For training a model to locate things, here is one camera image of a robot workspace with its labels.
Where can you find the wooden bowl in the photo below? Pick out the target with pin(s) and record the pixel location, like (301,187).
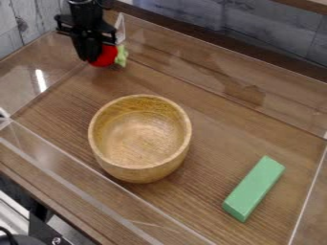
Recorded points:
(140,136)

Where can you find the clear acrylic tray enclosure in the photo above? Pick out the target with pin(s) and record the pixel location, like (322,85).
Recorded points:
(253,110)

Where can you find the red plush fruit green leaves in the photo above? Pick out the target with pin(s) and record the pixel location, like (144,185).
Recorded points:
(114,55)

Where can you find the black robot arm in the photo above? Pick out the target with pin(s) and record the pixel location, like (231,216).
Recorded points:
(87,10)

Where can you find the black metal bracket with cable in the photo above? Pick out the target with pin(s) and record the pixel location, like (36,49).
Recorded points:
(27,230)

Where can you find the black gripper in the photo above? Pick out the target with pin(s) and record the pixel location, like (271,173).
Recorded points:
(98,31)

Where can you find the green rectangular block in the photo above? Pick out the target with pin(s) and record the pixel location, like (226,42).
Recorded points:
(251,190)

